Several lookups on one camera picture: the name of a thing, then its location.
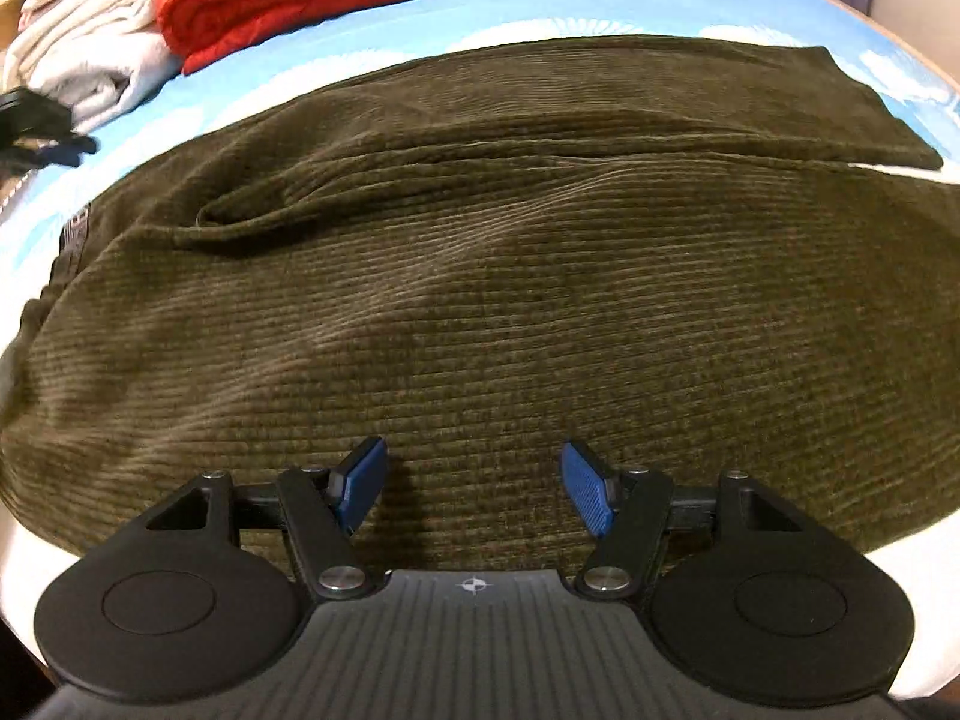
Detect olive corduroy pants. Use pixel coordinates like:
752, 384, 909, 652
0, 36, 960, 578

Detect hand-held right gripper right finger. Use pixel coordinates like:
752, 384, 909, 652
561, 441, 811, 601

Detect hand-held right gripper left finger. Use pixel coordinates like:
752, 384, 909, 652
142, 436, 389, 602

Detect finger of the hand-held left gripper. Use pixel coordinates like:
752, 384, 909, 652
0, 88, 74, 137
0, 133, 100, 170

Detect white folded blanket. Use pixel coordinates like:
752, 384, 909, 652
4, 0, 185, 136

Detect blue white printed bedsheet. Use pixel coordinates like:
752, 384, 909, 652
0, 0, 960, 720

